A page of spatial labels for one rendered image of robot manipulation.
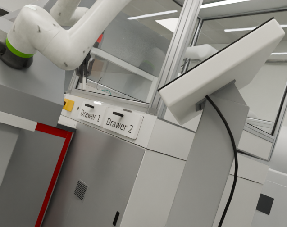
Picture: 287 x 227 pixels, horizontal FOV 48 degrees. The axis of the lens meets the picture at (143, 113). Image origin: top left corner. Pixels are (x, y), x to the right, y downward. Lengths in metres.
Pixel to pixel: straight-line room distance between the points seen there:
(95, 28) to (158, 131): 0.51
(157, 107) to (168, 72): 0.17
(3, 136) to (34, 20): 0.47
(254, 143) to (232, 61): 1.22
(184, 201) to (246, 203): 1.14
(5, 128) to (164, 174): 0.71
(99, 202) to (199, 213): 0.76
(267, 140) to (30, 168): 1.36
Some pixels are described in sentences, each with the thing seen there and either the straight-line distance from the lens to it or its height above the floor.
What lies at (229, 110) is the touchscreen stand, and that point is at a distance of 0.93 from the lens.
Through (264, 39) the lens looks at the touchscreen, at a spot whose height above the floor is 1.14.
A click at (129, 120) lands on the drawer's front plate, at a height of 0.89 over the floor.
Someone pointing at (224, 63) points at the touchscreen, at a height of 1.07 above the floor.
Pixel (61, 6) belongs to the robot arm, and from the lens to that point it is 1.66.
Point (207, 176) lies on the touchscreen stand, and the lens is 0.92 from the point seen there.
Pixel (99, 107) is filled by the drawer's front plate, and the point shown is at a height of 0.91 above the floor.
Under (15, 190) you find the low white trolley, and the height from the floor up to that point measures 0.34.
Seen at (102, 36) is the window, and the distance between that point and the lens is 2.16.
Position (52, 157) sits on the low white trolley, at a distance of 1.93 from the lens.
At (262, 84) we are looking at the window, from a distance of 1.95.
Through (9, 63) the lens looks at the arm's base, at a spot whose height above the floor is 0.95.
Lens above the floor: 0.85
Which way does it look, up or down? 3 degrees up
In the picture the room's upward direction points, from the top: 19 degrees clockwise
